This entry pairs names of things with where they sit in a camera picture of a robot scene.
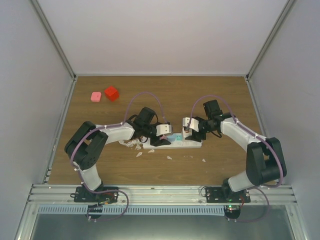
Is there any red cube socket adapter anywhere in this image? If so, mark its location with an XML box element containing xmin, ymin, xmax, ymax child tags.
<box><xmin>104</xmin><ymin>86</ymin><xmax>120</xmax><ymax>102</ymax></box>

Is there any pink plug adapter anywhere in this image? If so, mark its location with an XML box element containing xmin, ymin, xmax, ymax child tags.
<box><xmin>90</xmin><ymin>91</ymin><xmax>102</xmax><ymax>103</ymax></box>

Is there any light blue plug adapter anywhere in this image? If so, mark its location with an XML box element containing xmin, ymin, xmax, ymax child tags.
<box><xmin>167</xmin><ymin>134</ymin><xmax>176</xmax><ymax>142</ymax></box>

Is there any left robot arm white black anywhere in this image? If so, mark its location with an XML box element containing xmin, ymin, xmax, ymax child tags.
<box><xmin>64</xmin><ymin>107</ymin><xmax>202</xmax><ymax>202</ymax></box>

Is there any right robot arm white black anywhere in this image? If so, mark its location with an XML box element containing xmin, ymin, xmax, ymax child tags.
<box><xmin>182</xmin><ymin>100</ymin><xmax>287</xmax><ymax>203</ymax></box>

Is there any white cartoon cube adapter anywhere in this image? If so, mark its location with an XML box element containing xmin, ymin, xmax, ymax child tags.
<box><xmin>182</xmin><ymin>130</ymin><xmax>192</xmax><ymax>141</ymax></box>

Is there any white power strip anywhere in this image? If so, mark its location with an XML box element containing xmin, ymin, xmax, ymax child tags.
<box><xmin>142</xmin><ymin>133</ymin><xmax>202</xmax><ymax>150</ymax></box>

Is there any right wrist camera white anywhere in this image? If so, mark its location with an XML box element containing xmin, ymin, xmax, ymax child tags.
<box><xmin>182</xmin><ymin>117</ymin><xmax>199</xmax><ymax>132</ymax></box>

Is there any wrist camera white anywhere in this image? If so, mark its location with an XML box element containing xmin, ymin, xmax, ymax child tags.
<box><xmin>182</xmin><ymin>117</ymin><xmax>199</xmax><ymax>132</ymax></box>
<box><xmin>155</xmin><ymin>123</ymin><xmax>173</xmax><ymax>137</ymax></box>

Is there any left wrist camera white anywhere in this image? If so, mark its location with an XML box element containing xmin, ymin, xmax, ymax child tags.
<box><xmin>155</xmin><ymin>123</ymin><xmax>173</xmax><ymax>137</ymax></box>

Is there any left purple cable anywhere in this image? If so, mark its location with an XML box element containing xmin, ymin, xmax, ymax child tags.
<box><xmin>69</xmin><ymin>91</ymin><xmax>172</xmax><ymax>173</ymax></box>

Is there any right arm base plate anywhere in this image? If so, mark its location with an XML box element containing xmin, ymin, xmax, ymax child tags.
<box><xmin>204</xmin><ymin>186</ymin><xmax>251</xmax><ymax>204</ymax></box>

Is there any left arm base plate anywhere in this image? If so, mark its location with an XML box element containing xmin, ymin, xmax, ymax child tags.
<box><xmin>70</xmin><ymin>186</ymin><xmax>119</xmax><ymax>204</ymax></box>

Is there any aluminium rail front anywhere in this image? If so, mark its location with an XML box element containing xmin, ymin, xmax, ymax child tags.
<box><xmin>27</xmin><ymin>184</ymin><xmax>297</xmax><ymax>206</ymax></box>

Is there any slotted cable duct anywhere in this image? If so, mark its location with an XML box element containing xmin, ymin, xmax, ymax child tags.
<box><xmin>38</xmin><ymin>204</ymin><xmax>225</xmax><ymax>216</ymax></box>

